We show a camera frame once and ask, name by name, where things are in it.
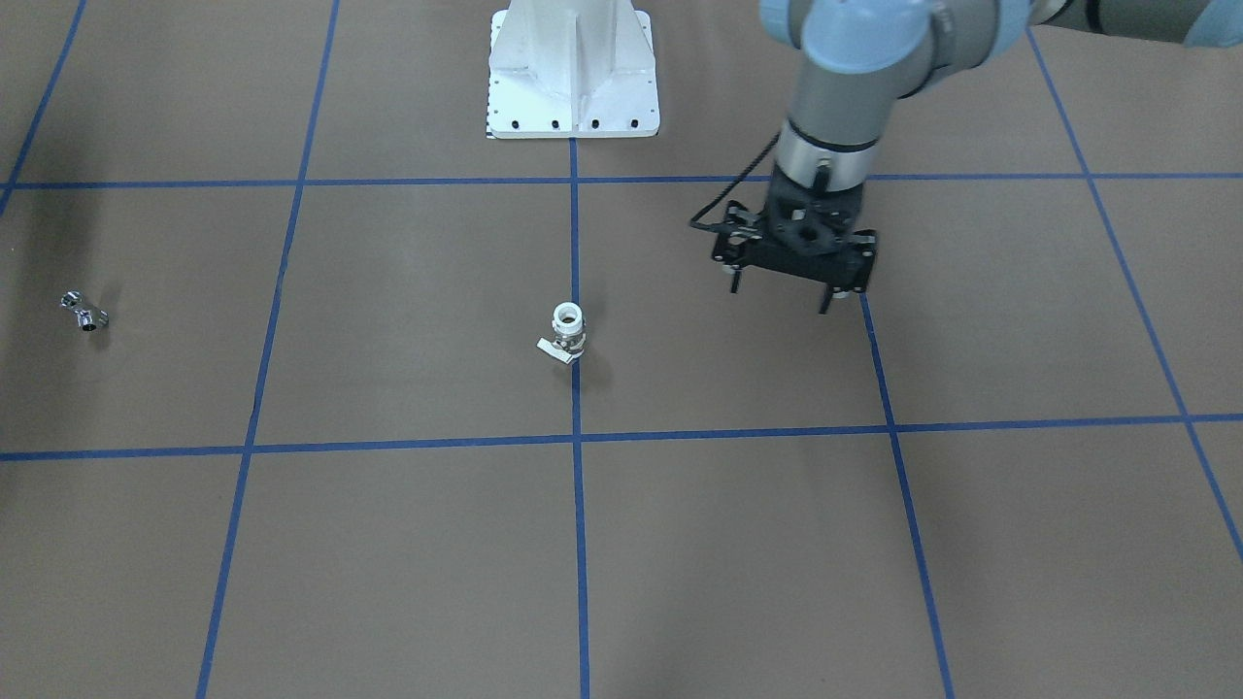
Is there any chrome metal pipe fitting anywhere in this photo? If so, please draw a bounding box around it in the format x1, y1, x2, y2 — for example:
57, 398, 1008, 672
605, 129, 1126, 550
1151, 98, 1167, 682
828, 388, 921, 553
58, 290, 109, 333

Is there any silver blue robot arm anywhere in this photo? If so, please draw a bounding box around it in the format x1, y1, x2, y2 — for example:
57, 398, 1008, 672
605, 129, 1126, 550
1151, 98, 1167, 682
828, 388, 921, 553
758, 1, 1241, 256

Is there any black camera cable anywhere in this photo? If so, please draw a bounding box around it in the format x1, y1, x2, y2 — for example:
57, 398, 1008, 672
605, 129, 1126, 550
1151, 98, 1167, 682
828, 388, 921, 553
689, 131, 783, 234

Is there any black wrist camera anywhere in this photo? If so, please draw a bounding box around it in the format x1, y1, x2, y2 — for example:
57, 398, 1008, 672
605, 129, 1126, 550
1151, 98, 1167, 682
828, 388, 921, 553
706, 201, 876, 296

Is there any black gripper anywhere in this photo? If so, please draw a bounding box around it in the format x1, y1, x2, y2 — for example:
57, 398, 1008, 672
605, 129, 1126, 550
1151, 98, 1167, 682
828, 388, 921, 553
762, 165, 864, 255

